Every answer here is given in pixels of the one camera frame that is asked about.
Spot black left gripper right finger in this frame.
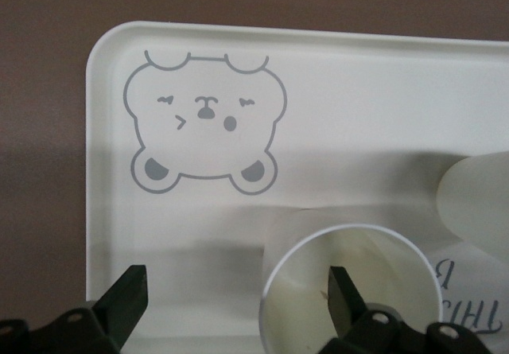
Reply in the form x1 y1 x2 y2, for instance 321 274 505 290
320 265 498 354

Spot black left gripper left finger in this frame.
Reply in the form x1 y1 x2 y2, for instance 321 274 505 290
0 264 150 354

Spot white IKEA cup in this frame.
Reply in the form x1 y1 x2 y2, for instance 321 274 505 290
435 150 509 251
257 207 443 354

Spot cream tray with bear print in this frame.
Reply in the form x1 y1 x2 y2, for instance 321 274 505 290
84 20 509 354

